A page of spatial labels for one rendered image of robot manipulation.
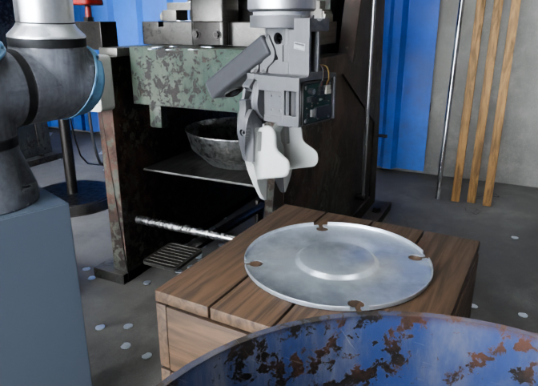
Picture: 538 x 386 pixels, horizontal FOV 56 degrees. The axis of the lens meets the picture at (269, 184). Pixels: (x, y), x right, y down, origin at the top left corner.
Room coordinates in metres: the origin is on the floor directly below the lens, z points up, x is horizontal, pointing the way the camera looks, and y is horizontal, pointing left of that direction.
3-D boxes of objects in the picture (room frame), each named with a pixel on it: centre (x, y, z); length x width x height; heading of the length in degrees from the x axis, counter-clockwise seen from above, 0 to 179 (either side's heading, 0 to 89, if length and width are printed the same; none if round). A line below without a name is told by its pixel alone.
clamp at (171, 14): (1.54, 0.23, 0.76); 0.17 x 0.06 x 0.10; 64
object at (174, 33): (1.47, 0.08, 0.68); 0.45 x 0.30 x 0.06; 64
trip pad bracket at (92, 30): (1.39, 0.46, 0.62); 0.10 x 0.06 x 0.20; 64
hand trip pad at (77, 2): (1.40, 0.47, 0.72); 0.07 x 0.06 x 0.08; 154
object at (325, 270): (0.72, -0.11, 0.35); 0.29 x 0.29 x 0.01
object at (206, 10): (1.31, 0.15, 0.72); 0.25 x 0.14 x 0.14; 154
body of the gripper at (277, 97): (0.59, -0.02, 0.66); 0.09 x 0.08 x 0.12; 50
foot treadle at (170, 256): (1.34, 0.13, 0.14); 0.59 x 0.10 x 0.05; 154
